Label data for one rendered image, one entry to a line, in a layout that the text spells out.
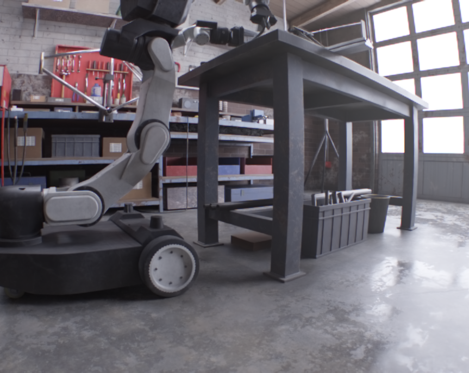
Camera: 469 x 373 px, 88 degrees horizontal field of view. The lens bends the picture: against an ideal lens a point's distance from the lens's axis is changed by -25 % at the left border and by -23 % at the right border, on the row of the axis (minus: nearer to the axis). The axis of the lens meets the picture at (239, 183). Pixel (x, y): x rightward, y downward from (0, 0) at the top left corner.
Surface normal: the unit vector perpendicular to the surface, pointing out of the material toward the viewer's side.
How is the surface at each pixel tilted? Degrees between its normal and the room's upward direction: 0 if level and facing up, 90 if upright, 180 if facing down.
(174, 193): 90
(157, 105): 90
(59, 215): 90
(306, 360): 0
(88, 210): 90
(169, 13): 123
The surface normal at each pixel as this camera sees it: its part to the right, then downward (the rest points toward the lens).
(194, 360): 0.01, -1.00
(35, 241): 0.95, 0.03
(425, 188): -0.80, 0.04
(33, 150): 0.52, 0.06
